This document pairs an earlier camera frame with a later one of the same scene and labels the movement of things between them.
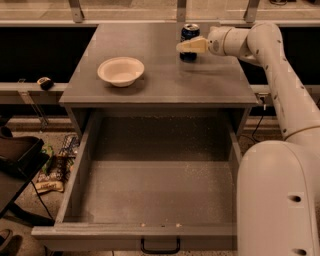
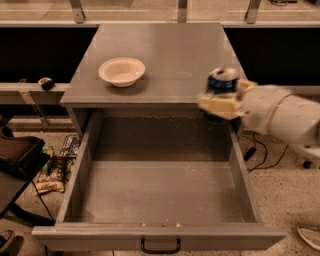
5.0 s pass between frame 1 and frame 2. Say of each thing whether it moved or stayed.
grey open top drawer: stayed
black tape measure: stayed
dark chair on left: stayed
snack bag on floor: stayed
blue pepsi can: moved
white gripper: moved
